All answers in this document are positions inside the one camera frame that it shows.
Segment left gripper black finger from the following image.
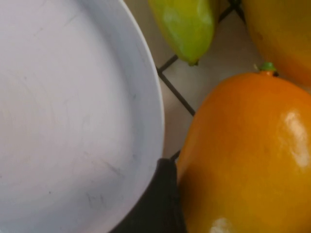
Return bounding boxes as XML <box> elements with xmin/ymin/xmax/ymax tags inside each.
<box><xmin>113</xmin><ymin>157</ymin><xmax>188</xmax><ymax>233</ymax></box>

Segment orange mango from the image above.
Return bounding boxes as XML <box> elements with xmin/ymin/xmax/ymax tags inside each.
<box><xmin>175</xmin><ymin>61</ymin><xmax>311</xmax><ymax>233</ymax></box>

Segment yellow banana with green end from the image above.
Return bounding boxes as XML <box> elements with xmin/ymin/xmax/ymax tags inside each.
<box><xmin>147</xmin><ymin>0</ymin><xmax>216</xmax><ymax>67</ymax></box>

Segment yellow mango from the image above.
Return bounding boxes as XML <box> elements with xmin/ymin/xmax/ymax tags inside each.
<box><xmin>242</xmin><ymin>0</ymin><xmax>311</xmax><ymax>86</ymax></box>

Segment pink round plate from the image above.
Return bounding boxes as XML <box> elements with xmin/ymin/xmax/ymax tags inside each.
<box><xmin>0</xmin><ymin>0</ymin><xmax>166</xmax><ymax>233</ymax></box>

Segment white grid tablecloth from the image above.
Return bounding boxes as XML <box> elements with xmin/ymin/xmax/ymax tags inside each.
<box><xmin>121</xmin><ymin>0</ymin><xmax>311</xmax><ymax>170</ymax></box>

